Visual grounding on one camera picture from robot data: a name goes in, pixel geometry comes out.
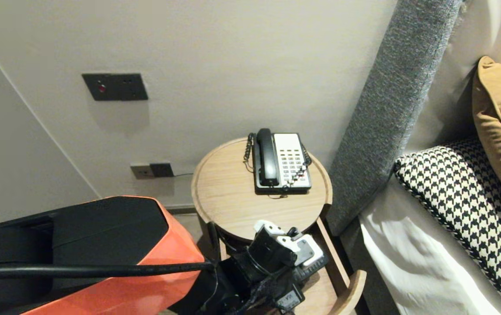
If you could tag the black and white desk telephone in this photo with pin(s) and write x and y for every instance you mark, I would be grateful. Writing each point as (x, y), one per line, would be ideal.
(292, 157)

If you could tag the dark wall switch panel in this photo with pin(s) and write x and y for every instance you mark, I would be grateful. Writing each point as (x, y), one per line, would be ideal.
(114, 86)

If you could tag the black telephone handset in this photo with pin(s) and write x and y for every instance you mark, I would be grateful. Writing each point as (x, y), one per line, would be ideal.
(268, 157)

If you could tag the grey upholstered bed headboard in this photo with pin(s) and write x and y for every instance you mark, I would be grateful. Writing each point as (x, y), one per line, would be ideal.
(390, 109)

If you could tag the black white houndstooth pillow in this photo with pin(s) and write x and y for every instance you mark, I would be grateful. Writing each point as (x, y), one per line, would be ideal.
(473, 210)

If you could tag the white bed sheet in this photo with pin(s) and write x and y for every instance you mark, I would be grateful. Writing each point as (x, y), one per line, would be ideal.
(408, 262)

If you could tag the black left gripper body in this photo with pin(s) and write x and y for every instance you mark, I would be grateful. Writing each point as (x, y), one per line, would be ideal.
(294, 288)

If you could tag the black white wrist camera unit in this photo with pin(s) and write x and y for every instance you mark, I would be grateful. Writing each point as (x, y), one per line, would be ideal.
(272, 258)

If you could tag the wall skirting board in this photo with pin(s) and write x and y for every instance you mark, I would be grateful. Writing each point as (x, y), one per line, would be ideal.
(182, 209)

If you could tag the beige wall socket plate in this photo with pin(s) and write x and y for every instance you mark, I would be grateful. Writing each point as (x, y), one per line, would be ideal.
(140, 171)

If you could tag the white bed pillow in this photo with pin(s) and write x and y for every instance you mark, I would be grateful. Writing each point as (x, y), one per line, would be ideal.
(482, 30)

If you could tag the round wooden side table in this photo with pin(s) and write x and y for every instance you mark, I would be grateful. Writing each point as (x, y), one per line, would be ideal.
(241, 201)

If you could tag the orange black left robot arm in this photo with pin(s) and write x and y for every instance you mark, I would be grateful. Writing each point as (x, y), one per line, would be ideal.
(101, 227)

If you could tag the curved wooden table drawer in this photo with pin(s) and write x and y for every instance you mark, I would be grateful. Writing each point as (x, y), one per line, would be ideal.
(342, 297)

